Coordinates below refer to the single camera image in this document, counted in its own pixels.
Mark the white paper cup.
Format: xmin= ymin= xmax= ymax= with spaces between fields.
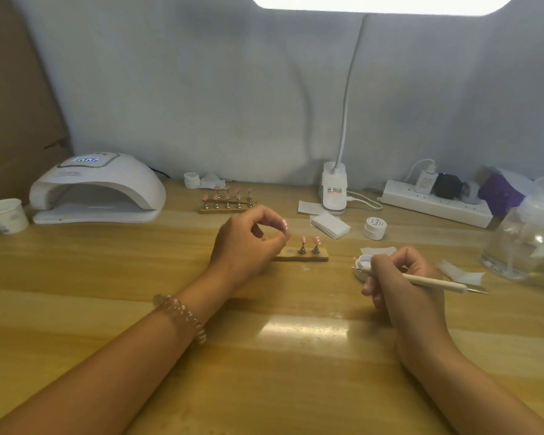
xmin=0 ymin=198 xmax=31 ymax=235

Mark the white power strip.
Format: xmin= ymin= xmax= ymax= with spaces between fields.
xmin=380 ymin=179 xmax=495 ymax=230

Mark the short wooden nail stand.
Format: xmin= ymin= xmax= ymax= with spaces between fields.
xmin=271 ymin=246 xmax=330 ymax=263

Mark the white nail art pen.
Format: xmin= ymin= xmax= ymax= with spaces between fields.
xmin=351 ymin=266 xmax=490 ymax=295

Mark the purple cloth bundle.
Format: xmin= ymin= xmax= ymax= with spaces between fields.
xmin=478 ymin=171 xmax=527 ymax=219

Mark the clear coiled wrist bracelet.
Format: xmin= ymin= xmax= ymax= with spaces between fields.
xmin=152 ymin=294 xmax=208 ymax=346

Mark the brown cardboard panel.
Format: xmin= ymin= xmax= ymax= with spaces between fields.
xmin=0 ymin=0 xmax=72 ymax=232

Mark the pale grey backdrop sheet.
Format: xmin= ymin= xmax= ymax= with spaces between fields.
xmin=9 ymin=0 xmax=544 ymax=192

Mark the open white gel jar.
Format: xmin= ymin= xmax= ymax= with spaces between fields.
xmin=353 ymin=254 xmax=378 ymax=281

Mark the white charger plug with cable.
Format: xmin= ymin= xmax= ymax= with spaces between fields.
xmin=405 ymin=159 xmax=439 ymax=195

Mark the white wipe sheet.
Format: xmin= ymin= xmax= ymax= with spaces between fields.
xmin=360 ymin=244 xmax=398 ymax=259
xmin=436 ymin=259 xmax=486 ymax=286

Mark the person's left hand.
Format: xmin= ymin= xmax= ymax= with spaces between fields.
xmin=207 ymin=206 xmax=292 ymax=298

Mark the black plug adapter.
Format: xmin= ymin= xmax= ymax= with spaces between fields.
xmin=435 ymin=174 xmax=464 ymax=200

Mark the stack of white cotton pads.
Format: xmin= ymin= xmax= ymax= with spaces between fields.
xmin=309 ymin=211 xmax=351 ymax=239

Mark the white nail curing lamp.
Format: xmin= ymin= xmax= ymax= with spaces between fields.
xmin=29 ymin=152 xmax=167 ymax=225

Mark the long wooden nail stand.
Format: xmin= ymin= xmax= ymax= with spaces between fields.
xmin=198 ymin=203 xmax=258 ymax=215

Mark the white lidded gel jar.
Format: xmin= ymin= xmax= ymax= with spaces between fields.
xmin=363 ymin=216 xmax=387 ymax=241

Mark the person's left forearm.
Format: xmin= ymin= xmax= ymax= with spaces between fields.
xmin=0 ymin=267 xmax=237 ymax=435

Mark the white clip desk lamp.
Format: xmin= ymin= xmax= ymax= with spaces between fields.
xmin=250 ymin=0 xmax=518 ymax=217

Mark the grey round plug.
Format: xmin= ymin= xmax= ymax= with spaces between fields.
xmin=462 ymin=181 xmax=482 ymax=205

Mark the white lamp cable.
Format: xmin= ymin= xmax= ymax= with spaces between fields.
xmin=345 ymin=190 xmax=384 ymax=210

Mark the person's right forearm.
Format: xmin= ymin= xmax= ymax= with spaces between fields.
xmin=395 ymin=330 xmax=544 ymax=435

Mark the crumpled white wipe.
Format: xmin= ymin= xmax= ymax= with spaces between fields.
xmin=199 ymin=173 xmax=228 ymax=191

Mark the person's right hand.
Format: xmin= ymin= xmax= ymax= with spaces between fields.
xmin=362 ymin=246 xmax=455 ymax=359

